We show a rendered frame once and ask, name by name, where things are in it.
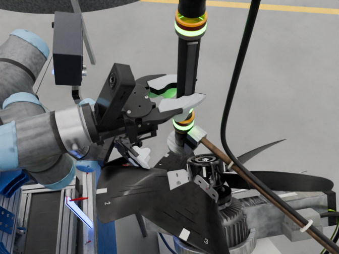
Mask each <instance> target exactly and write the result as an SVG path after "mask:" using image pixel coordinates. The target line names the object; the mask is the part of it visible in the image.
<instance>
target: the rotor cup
mask: <svg viewBox="0 0 339 254"><path fill-rule="evenodd" d="M204 158H207V159H209V160H207V161H202V159H204ZM187 165H188V176H189V181H193V179H194V176H196V175H199V176H201V177H202V178H203V179H204V180H205V181H206V182H207V183H208V184H210V185H211V187H212V188H213V189H214V190H215V191H216V192H217V193H218V195H219V196H218V200H217V204H218V205H220V204H223V203H225V202H227V201H228V200H230V199H231V197H232V189H231V188H230V187H229V186H227V185H224V184H225V182H226V180H225V179H224V177H223V175H222V173H224V167H223V161H222V160H221V159H219V158H218V157H217V156H216V155H215V154H212V153H209V154H200V155H195V156H192V157H190V158H189V159H188V160H187ZM224 166H225V163H224ZM203 167H205V172H206V177H204V175H203ZM225 172H226V170H225Z"/></svg>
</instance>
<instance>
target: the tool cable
mask: <svg viewBox="0 0 339 254"><path fill-rule="evenodd" d="M260 2H261V0H251V4H250V9H249V13H248V17H247V21H246V25H245V29H244V33H243V37H242V41H241V45H240V49H239V53H238V56H237V60H236V64H235V68H234V72H233V75H232V79H231V83H230V87H229V91H228V95H227V99H226V102H225V106H224V110H223V115H222V120H221V126H220V139H221V143H222V146H223V148H224V150H225V152H226V154H227V155H228V156H229V158H230V159H231V160H232V162H231V163H230V164H229V166H228V169H229V170H230V169H231V167H232V165H233V164H236V165H237V167H238V168H240V169H241V170H242V171H243V172H244V173H245V174H246V175H247V176H248V177H249V178H250V179H251V180H252V181H253V182H255V183H256V184H257V185H258V186H259V187H260V188H261V189H263V190H264V191H265V192H266V193H267V194H268V195H270V196H271V197H272V198H273V199H274V200H275V201H277V202H278V203H279V204H280V205H281V206H282V207H284V208H285V209H286V210H287V211H288V212H290V213H291V214H292V215H293V216H294V217H295V218H297V219H298V220H299V221H300V222H301V223H303V224H304V225H305V226H304V227H303V228H301V229H300V231H301V232H304V231H305V230H307V229H310V230H311V231H312V232H313V233H314V234H316V235H317V236H318V237H319V238H320V239H322V240H323V241H324V242H325V243H326V244H327V245H329V246H330V247H331V248H332V249H333V250H335V251H336V252H337V253H338V254H339V246H337V245H336V244H335V243H334V242H333V241H331V240H330V239H329V238H328V237H327V236H325V235H324V234H323V233H322V232H321V231H319V230H318V229H317V228H316V227H315V226H313V225H312V222H313V221H312V220H311V219H310V220H308V221H307V220H306V219H305V218H304V217H303V216H301V215H300V214H299V213H298V212H297V211H295V210H294V209H293V208H292V207H291V206H290V205H288V204H287V203H286V202H285V201H284V200H282V199H281V198H280V197H279V196H278V195H276V194H275V193H274V192H273V191H272V190H271V189H269V188H268V187H267V186H266V185H265V184H264V183H262V182H261V181H260V180H259V179H258V178H257V177H255V176H254V175H253V174H252V173H251V172H250V171H249V170H248V169H247V168H246V167H245V166H244V165H243V164H242V163H241V162H240V161H239V160H238V159H237V158H236V157H235V156H234V155H233V154H232V152H231V151H230V149H229V147H228V145H227V142H226V137H225V132H226V126H227V120H228V116H229V112H230V108H231V104H232V101H233V97H234V94H235V90H236V87H237V83H238V80H239V76H240V73H241V69H242V66H243V62H244V59H245V56H246V52H247V49H248V46H249V42H250V39H251V35H252V32H253V28H254V25H255V21H256V17H257V14H258V10H259V6H260Z"/></svg>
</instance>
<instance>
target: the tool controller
mask: <svg viewBox="0 0 339 254"><path fill-rule="evenodd" d="M82 22H83V21H82V19H81V14H76V13H67V12H58V11H55V13H54V22H52V23H51V26H52V28H53V44H52V58H53V70H54V81H55V84H56V85H67V86H77V85H79V86H81V82H82V80H83V78H82V76H87V72H86V71H83V70H86V68H87V66H86V65H83V30H82Z"/></svg>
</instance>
